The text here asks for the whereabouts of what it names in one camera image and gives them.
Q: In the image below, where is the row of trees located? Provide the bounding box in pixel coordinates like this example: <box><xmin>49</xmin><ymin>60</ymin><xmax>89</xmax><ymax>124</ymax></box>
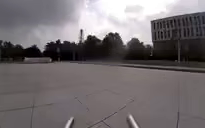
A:
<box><xmin>0</xmin><ymin>31</ymin><xmax>154</xmax><ymax>63</ymax></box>

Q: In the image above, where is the grey paved plaza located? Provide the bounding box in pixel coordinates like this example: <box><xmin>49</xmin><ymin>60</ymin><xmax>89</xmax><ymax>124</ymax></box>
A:
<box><xmin>0</xmin><ymin>61</ymin><xmax>205</xmax><ymax>128</ymax></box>

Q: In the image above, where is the tall tower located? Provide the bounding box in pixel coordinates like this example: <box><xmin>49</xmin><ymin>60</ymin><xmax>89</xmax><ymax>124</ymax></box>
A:
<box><xmin>78</xmin><ymin>28</ymin><xmax>85</xmax><ymax>44</ymax></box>

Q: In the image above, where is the robot's own part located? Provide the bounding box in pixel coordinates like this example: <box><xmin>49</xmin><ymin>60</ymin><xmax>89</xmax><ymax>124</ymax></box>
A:
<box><xmin>126</xmin><ymin>113</ymin><xmax>140</xmax><ymax>128</ymax></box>
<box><xmin>63</xmin><ymin>116</ymin><xmax>75</xmax><ymax>128</ymax></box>

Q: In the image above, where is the raised kerb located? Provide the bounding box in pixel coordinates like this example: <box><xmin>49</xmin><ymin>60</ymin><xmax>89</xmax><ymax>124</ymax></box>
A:
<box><xmin>69</xmin><ymin>61</ymin><xmax>205</xmax><ymax>75</ymax></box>

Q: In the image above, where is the grass strip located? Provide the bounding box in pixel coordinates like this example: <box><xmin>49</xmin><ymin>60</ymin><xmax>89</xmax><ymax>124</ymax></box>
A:
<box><xmin>89</xmin><ymin>59</ymin><xmax>205</xmax><ymax>70</ymax></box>

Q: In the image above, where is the grey office building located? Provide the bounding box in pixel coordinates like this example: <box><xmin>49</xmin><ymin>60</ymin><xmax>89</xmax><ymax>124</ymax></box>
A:
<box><xmin>150</xmin><ymin>10</ymin><xmax>205</xmax><ymax>62</ymax></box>

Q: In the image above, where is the low white wall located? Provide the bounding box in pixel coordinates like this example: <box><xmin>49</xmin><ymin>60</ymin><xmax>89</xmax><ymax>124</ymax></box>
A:
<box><xmin>22</xmin><ymin>57</ymin><xmax>53</xmax><ymax>64</ymax></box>

